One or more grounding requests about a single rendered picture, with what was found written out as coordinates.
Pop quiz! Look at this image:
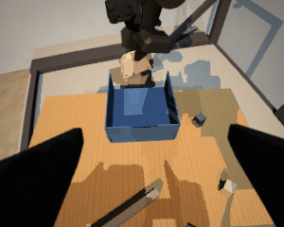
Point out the black metal frame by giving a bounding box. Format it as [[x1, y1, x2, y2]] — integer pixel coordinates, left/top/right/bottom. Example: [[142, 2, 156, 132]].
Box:
[[169, 0, 232, 44]]

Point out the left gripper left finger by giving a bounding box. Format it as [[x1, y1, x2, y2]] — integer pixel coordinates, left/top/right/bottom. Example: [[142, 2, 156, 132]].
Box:
[[0, 128, 84, 227]]

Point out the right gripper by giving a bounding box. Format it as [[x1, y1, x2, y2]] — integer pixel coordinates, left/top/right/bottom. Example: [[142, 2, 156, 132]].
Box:
[[124, 0, 173, 61]]

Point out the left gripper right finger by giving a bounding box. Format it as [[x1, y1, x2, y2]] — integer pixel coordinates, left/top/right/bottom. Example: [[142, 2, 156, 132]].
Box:
[[227, 124, 284, 227]]

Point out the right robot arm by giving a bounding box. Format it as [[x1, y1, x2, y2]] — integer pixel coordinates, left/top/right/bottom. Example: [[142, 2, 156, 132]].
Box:
[[105, 0, 186, 24]]

